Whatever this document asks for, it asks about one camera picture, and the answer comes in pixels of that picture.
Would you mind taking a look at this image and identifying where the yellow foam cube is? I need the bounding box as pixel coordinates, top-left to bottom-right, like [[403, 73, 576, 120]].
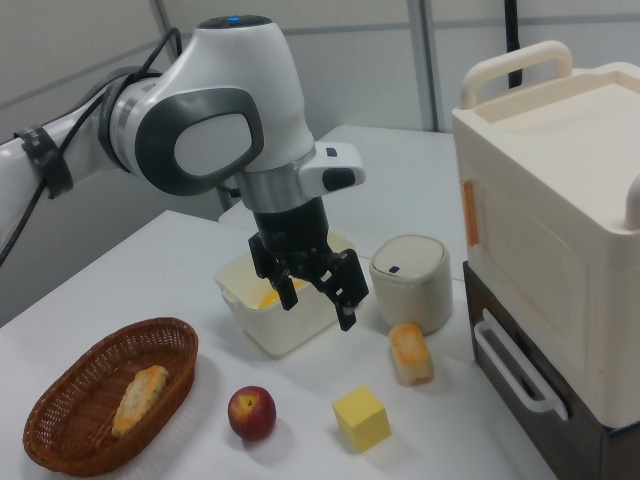
[[331, 384, 392, 454]]

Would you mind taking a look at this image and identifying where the brown wicker basket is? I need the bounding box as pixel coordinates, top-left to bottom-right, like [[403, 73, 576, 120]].
[[23, 316, 200, 465]]

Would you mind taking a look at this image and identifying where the black pole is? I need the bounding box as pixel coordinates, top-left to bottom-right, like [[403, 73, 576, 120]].
[[503, 0, 526, 89]]

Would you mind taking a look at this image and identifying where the white plastic container box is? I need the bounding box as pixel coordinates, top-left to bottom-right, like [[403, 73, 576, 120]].
[[214, 227, 357, 358]]

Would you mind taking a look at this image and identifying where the red apple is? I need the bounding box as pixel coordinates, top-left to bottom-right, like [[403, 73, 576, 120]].
[[227, 385, 277, 442]]

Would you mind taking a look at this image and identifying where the yellow banana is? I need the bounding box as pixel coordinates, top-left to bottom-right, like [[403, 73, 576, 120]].
[[257, 279, 306, 310]]

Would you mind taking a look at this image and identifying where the long ridged bread loaf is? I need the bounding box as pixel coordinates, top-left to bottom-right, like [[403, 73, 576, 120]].
[[110, 364, 170, 440]]

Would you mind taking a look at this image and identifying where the white drawer handle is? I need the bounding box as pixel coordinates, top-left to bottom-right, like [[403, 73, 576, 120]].
[[473, 319, 570, 422]]

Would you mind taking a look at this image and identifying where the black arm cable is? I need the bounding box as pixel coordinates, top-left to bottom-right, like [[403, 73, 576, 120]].
[[0, 27, 184, 269]]

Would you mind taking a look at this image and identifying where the small white lidded bin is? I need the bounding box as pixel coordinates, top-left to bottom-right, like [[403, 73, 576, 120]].
[[368, 234, 454, 336]]

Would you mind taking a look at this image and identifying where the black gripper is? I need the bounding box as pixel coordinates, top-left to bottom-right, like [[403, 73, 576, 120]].
[[247, 196, 372, 333]]

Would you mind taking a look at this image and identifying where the black cable strap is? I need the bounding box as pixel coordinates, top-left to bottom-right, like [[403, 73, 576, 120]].
[[13, 122, 76, 200]]

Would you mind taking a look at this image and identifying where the short orange bread roll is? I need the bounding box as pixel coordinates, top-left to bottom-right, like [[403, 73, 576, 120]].
[[388, 322, 435, 387]]

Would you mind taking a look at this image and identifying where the cream plastic cabinet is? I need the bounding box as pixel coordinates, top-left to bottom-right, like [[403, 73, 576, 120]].
[[452, 40, 640, 429]]

